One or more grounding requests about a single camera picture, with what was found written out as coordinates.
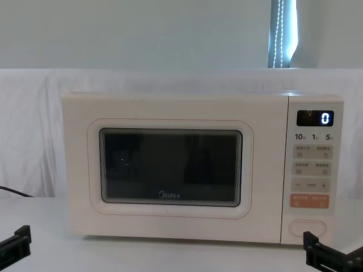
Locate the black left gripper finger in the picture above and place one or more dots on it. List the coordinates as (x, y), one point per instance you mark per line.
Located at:
(22, 241)

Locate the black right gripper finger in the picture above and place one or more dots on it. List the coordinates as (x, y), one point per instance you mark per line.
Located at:
(356, 260)
(320, 256)

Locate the oven control panel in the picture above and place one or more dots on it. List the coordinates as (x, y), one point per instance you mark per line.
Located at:
(312, 158)

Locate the cream microwave oven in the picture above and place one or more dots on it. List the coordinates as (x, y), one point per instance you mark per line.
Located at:
(175, 107)

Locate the white curtain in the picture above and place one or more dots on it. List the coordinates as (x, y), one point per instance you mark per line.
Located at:
(141, 31)

